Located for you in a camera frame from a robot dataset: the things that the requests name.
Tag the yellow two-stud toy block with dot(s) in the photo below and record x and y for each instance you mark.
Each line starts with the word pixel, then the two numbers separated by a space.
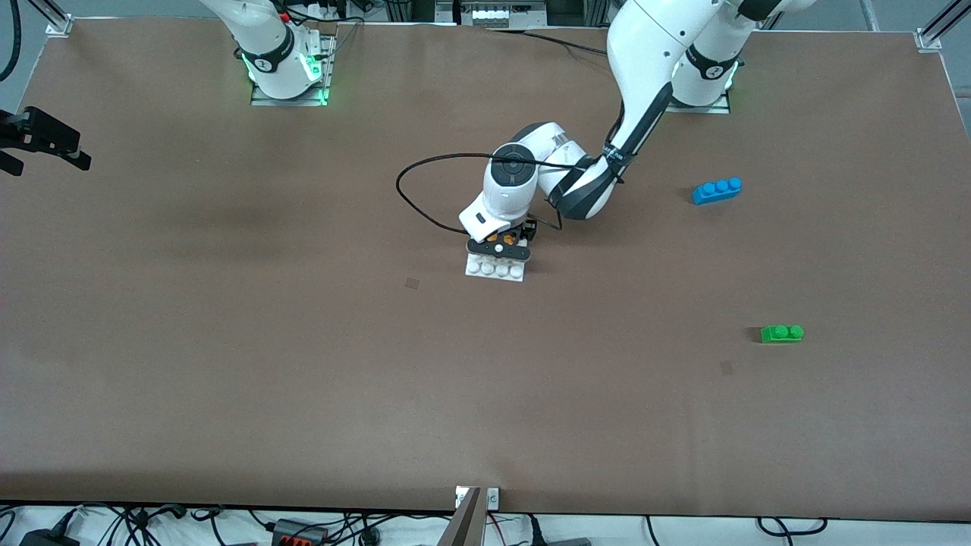
pixel 518 240

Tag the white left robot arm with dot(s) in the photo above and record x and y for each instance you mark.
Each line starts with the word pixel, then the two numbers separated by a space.
pixel 645 45

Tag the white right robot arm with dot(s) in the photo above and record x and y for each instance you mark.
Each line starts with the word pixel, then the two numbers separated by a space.
pixel 258 30

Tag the blue three-stud toy block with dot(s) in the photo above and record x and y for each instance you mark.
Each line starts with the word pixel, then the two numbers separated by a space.
pixel 717 191

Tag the green two-stud toy block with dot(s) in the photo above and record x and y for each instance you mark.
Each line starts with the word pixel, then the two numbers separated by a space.
pixel 781 334

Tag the white socket strip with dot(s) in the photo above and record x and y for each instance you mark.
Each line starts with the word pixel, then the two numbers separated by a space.
pixel 493 15

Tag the black orange connector box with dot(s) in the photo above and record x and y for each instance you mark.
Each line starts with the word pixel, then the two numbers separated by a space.
pixel 300 533

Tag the black power adapter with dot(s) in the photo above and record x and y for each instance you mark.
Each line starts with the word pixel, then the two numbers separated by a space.
pixel 45 537

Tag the white studded base plate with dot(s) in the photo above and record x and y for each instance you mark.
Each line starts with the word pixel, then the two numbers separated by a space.
pixel 493 271

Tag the aluminium frame post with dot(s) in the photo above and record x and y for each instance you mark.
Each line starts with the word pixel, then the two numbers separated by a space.
pixel 941 26
pixel 54 19

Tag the silver table bracket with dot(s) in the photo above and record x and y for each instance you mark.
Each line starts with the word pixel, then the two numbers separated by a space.
pixel 493 498

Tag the grey camera stand post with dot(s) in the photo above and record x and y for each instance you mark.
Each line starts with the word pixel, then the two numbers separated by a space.
pixel 466 523

